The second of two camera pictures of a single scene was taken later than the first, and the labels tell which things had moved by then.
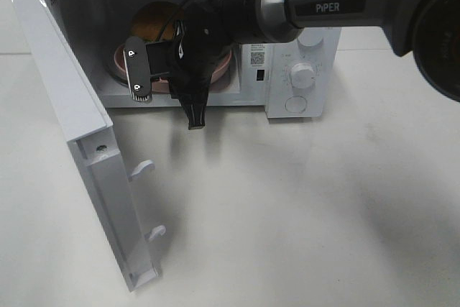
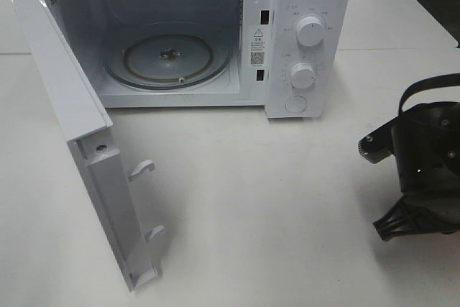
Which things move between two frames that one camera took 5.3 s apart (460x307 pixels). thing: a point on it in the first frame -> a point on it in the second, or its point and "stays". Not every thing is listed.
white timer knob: [302, 75] stays
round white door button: [295, 104] stays
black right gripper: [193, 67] -> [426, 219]
